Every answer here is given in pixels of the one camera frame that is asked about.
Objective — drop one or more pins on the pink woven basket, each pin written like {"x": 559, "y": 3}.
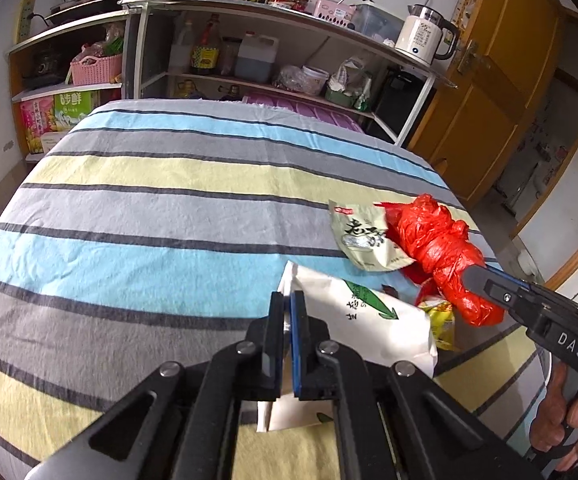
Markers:
{"x": 96, "y": 69}

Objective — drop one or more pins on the clear plastic bottle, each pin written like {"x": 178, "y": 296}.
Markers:
{"x": 180, "y": 50}

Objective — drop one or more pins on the person's right hand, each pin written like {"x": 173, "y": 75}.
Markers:
{"x": 551, "y": 410}

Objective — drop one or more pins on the white jerrycan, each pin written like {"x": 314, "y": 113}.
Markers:
{"x": 256, "y": 60}

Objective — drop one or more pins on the black induction cooker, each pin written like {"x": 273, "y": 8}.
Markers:
{"x": 89, "y": 7}

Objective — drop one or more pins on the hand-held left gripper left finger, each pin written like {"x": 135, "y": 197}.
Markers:
{"x": 272, "y": 345}

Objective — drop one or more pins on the white shelf unit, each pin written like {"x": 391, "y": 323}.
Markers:
{"x": 269, "y": 12}

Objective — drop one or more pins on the pink printed carton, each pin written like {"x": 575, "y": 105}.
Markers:
{"x": 36, "y": 127}

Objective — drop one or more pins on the large cooking oil bottle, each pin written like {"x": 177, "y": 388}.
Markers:
{"x": 205, "y": 52}

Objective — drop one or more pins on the white paper bag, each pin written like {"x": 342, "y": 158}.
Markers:
{"x": 369, "y": 330}

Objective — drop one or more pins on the white crumpled plastic bag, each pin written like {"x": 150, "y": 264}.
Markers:
{"x": 354, "y": 72}

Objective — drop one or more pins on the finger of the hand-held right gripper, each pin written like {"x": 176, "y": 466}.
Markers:
{"x": 504, "y": 297}
{"x": 474, "y": 275}

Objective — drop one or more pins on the green printed carton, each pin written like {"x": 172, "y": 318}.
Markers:
{"x": 71, "y": 110}

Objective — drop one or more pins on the gold long packet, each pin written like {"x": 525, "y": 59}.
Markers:
{"x": 441, "y": 325}

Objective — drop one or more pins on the white plastic tub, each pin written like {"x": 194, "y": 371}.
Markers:
{"x": 316, "y": 79}

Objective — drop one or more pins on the white electric kettle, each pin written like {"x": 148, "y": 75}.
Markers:
{"x": 421, "y": 37}

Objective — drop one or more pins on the pinkish plastic bag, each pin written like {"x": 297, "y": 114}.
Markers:
{"x": 291, "y": 80}

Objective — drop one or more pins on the yellowed power strip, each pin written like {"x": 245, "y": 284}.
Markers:
{"x": 25, "y": 20}

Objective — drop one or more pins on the pink utensil holder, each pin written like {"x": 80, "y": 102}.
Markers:
{"x": 331, "y": 10}

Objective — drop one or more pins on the wooden door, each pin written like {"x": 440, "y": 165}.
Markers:
{"x": 509, "y": 85}

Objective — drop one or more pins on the clear water jug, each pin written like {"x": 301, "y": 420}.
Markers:
{"x": 376, "y": 22}

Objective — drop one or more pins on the pink plastic lid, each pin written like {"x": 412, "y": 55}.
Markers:
{"x": 314, "y": 112}

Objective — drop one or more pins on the wooden shelf unit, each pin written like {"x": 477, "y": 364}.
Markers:
{"x": 16, "y": 75}

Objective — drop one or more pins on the beige snack packet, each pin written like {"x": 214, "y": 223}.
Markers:
{"x": 364, "y": 240}

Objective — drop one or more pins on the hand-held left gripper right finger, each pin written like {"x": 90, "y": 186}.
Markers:
{"x": 298, "y": 345}

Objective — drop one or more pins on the green bowl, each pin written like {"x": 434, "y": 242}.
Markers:
{"x": 340, "y": 96}

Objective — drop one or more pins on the red plastic bag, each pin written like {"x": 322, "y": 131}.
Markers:
{"x": 434, "y": 240}

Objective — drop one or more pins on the striped bed sheet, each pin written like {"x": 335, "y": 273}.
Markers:
{"x": 144, "y": 240}

